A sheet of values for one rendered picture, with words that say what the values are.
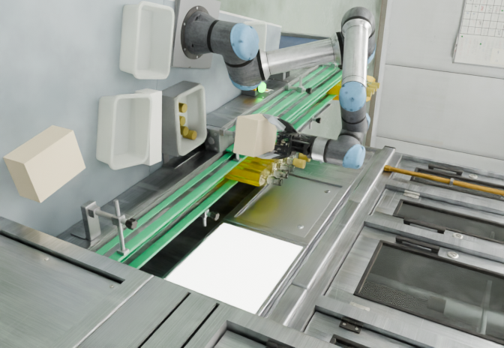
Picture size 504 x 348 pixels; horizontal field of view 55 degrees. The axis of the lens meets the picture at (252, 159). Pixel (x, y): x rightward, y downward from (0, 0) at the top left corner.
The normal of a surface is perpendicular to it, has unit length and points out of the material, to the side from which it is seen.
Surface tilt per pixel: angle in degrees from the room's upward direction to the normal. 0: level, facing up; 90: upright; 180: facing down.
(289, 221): 90
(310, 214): 91
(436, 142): 90
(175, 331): 90
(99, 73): 0
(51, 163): 0
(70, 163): 0
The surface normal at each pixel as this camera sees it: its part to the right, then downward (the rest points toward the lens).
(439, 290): 0.00, -0.90
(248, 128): -0.45, 0.14
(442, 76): -0.46, 0.39
